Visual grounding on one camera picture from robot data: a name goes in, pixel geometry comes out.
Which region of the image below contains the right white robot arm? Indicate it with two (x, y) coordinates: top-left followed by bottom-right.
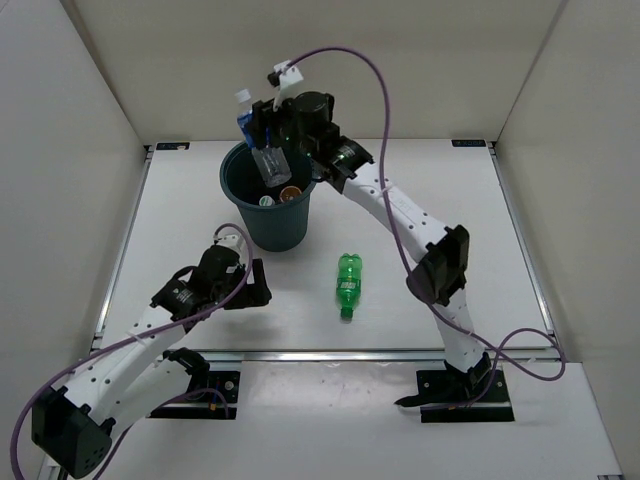
(246, 91), (491, 403)

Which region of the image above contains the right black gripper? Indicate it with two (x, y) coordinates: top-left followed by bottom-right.
(251, 87), (321, 158)

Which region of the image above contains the dark green plastic bin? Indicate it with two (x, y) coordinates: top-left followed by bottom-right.
(219, 143), (315, 252)

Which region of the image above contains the green soda bottle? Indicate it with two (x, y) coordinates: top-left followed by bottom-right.
(336, 254), (363, 321)

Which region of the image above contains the orange juice bottle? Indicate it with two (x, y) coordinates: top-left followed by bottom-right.
(279, 185), (302, 203)

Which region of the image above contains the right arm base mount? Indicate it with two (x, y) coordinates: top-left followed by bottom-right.
(394, 369), (515, 423)

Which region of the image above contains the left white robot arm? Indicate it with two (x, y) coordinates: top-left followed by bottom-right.
(31, 235), (272, 479)

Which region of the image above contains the green label water bottle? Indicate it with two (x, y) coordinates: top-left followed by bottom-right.
(258, 195), (276, 207)

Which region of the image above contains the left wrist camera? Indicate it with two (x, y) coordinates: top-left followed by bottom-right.
(214, 233), (247, 257)

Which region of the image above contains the aluminium table front rail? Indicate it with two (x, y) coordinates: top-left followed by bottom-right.
(89, 349), (561, 362)

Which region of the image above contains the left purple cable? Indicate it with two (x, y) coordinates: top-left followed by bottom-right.
(9, 223), (254, 480)

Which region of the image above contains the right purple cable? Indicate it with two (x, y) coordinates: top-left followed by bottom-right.
(287, 47), (566, 414)

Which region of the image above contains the purple cable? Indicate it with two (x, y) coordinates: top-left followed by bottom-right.
(287, 47), (566, 414)
(9, 223), (254, 480)

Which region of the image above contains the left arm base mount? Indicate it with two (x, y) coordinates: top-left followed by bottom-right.
(149, 364), (241, 421)

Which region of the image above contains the blue label water bottle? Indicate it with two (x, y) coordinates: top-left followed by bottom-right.
(235, 89), (292, 188)

